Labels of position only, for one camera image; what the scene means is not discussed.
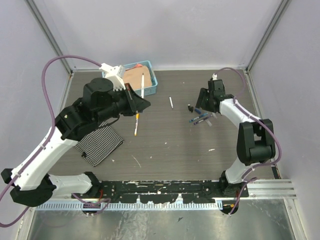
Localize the purple gel pen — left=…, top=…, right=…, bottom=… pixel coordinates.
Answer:
left=193, top=117, right=208, bottom=125

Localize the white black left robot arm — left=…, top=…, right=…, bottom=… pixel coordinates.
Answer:
left=1, top=77, right=151, bottom=207

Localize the white pen black tip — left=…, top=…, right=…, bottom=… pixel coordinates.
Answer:
left=169, top=96, right=174, bottom=109

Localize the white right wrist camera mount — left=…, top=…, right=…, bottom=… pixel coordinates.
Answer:
left=212, top=73, right=218, bottom=80

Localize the slotted cable duct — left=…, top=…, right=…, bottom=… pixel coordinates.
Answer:
left=35, top=200, right=223, bottom=211

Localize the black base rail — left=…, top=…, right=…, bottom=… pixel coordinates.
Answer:
left=77, top=180, right=244, bottom=204

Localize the peach folded cloth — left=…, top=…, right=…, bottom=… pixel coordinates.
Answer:
left=123, top=63, right=153, bottom=91

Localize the white pen blue end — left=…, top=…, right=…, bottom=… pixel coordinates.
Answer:
left=140, top=73, right=145, bottom=98

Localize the blue plastic basket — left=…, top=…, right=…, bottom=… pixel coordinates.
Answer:
left=99, top=60, right=158, bottom=97

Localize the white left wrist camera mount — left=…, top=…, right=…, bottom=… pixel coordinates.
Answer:
left=99, top=63, right=126, bottom=91

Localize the cyan gel pen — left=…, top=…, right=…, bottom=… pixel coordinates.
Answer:
left=189, top=112, right=208, bottom=123

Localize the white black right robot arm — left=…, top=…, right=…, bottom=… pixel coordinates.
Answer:
left=195, top=79, right=276, bottom=198

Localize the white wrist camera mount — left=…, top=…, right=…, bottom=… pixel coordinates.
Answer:
left=99, top=63, right=126, bottom=91
left=212, top=73, right=218, bottom=80

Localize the white pen yellow end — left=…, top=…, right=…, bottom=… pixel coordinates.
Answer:
left=134, top=113, right=140, bottom=136

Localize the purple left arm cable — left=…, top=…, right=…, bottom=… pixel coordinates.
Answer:
left=0, top=55, right=111, bottom=228

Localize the black white striped cloth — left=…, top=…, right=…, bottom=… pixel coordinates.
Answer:
left=74, top=121, right=124, bottom=167

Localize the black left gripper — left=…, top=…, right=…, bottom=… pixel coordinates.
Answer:
left=95, top=82, right=151, bottom=124

